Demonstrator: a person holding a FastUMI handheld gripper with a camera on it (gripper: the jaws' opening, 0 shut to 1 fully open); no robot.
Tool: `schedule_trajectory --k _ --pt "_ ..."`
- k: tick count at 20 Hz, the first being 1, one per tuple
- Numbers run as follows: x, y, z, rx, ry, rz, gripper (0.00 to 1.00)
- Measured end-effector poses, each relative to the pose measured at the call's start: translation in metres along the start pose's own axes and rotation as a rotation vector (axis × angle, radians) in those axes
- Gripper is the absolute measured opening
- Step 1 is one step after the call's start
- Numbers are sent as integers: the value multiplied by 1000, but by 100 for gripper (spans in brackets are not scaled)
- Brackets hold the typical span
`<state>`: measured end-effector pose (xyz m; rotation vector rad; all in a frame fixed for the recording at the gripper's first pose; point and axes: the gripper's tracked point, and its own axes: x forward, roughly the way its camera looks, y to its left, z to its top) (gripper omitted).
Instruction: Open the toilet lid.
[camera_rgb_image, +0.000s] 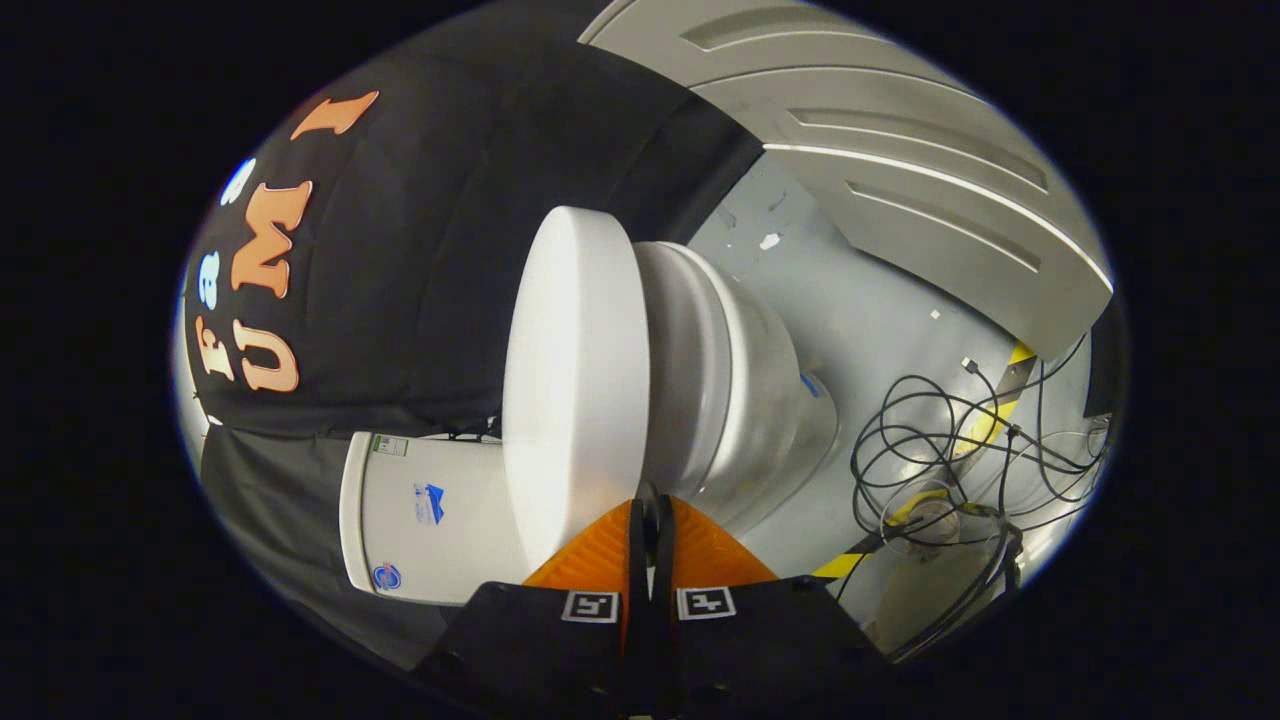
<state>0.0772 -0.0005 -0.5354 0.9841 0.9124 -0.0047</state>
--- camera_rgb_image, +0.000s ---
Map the yellow black floor tape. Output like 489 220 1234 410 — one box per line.
812 340 1039 581

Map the tangle of black cables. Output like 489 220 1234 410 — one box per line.
850 335 1113 663

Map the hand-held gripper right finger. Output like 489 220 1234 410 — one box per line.
650 495 887 719

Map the white panelled cabinet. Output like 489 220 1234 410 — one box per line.
580 0 1117 363

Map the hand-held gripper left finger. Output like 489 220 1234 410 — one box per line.
422 497 651 719

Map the white ceramic toilet bowl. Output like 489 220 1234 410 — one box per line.
690 262 840 537

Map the black backdrop cloth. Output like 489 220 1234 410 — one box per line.
185 25 767 667

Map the white toilet seat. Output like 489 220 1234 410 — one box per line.
631 241 739 501

